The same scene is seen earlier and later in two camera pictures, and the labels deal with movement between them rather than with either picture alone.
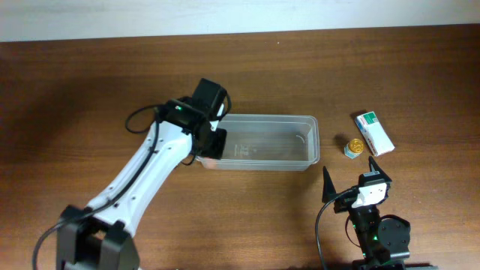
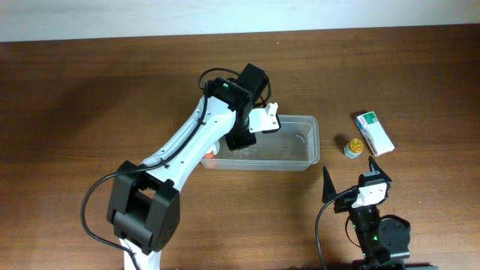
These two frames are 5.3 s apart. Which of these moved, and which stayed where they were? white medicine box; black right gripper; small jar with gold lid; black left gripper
Moved: black left gripper
Stayed: small jar with gold lid; white medicine box; black right gripper
